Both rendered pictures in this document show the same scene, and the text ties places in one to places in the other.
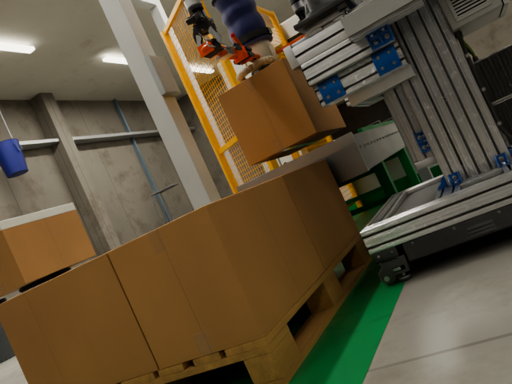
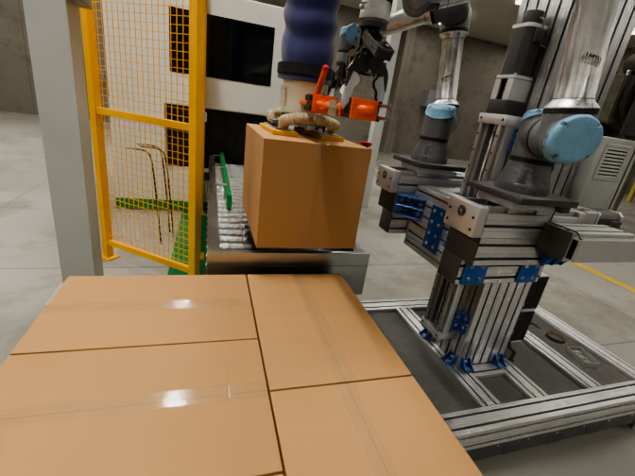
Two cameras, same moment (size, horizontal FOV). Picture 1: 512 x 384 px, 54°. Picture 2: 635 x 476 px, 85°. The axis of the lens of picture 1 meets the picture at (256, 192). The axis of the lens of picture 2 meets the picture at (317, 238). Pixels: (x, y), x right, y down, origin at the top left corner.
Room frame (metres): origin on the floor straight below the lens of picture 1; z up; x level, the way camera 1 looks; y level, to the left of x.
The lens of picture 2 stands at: (1.60, 0.65, 1.20)
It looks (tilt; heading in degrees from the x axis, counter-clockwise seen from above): 21 degrees down; 315
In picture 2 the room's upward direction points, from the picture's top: 8 degrees clockwise
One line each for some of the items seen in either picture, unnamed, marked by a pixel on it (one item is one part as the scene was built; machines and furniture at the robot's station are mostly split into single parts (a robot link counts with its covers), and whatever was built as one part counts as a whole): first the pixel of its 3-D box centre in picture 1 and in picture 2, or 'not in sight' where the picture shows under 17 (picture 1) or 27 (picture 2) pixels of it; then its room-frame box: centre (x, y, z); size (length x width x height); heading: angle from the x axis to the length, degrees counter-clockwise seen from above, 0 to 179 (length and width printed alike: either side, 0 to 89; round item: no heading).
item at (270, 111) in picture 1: (286, 112); (295, 180); (2.79, -0.33, 0.87); 0.60 x 0.40 x 0.40; 154
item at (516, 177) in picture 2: (321, 3); (525, 174); (1.95, -0.53, 1.09); 0.15 x 0.15 x 0.10
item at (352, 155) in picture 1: (301, 184); (290, 280); (2.62, -0.23, 0.48); 0.70 x 0.03 x 0.15; 64
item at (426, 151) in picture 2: not in sight; (431, 148); (2.40, -0.74, 1.09); 0.15 x 0.15 x 0.10
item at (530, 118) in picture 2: not in sight; (540, 134); (1.95, -0.53, 1.20); 0.13 x 0.12 x 0.14; 129
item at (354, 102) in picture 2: (209, 49); (358, 109); (2.26, -0.08, 1.20); 0.08 x 0.07 x 0.05; 155
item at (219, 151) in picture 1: (232, 132); (142, 107); (3.84, -0.02, 1.05); 0.87 x 0.10 x 2.10; 26
